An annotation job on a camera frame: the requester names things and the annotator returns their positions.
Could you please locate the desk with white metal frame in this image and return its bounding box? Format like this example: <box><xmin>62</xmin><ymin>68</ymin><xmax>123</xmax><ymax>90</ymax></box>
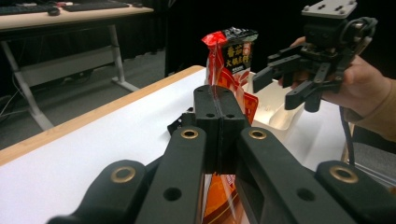
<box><xmin>0</xmin><ymin>4</ymin><xmax>155</xmax><ymax>132</ymax></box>

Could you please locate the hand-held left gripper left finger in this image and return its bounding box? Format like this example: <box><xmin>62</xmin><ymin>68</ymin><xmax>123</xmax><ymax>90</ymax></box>
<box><xmin>136</xmin><ymin>85</ymin><xmax>221</xmax><ymax>224</ymax></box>

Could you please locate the black keyboard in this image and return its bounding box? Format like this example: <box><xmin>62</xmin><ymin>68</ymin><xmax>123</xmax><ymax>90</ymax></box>
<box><xmin>0</xmin><ymin>4</ymin><xmax>52</xmax><ymax>17</ymax></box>
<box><xmin>64</xmin><ymin>1</ymin><xmax>131</xmax><ymax>13</ymax></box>

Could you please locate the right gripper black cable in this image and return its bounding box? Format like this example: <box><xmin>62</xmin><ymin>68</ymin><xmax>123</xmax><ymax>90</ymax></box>
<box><xmin>338</xmin><ymin>105</ymin><xmax>357</xmax><ymax>166</ymax></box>

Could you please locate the small red black sauce packet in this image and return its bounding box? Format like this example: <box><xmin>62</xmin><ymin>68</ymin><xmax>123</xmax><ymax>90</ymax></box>
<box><xmin>201</xmin><ymin>26</ymin><xmax>260</xmax><ymax>224</ymax></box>

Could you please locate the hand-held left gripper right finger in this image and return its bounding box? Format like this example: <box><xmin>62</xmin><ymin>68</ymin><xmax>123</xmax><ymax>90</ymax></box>
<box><xmin>219</xmin><ymin>87</ymin><xmax>356</xmax><ymax>224</ymax></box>

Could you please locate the white plastic container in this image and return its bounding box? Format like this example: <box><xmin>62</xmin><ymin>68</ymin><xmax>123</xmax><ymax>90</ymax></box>
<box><xmin>242</xmin><ymin>71</ymin><xmax>306</xmax><ymax>132</ymax></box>

